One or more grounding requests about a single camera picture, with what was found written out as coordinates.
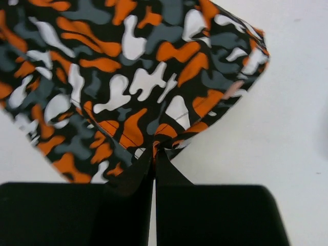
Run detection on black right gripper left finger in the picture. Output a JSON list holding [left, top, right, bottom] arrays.
[[105, 147, 154, 197]]

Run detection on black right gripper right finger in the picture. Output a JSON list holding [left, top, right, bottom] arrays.
[[155, 150, 194, 186]]

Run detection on orange black camouflage shorts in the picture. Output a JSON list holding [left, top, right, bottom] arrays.
[[1, 1, 270, 183]]

